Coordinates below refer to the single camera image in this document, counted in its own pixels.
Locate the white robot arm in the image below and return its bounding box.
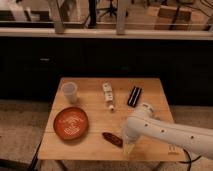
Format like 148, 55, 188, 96
122, 103, 213, 160

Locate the dark red dried pepper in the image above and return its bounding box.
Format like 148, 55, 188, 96
102, 132, 123, 148

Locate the clear plastic cup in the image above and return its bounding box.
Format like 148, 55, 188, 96
61, 82, 78, 103

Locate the black rectangular case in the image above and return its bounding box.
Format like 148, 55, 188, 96
127, 87, 142, 107

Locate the orange patterned plate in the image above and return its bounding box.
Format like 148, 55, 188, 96
53, 107, 89, 140

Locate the beige wooden pusher tip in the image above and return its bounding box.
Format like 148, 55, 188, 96
123, 143, 135, 156

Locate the cardboard box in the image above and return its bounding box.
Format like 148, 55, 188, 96
155, 6, 192, 31

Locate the black office chair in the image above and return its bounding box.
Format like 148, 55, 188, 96
97, 0, 117, 17

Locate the black power cable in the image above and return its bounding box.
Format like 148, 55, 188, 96
180, 148, 203, 164

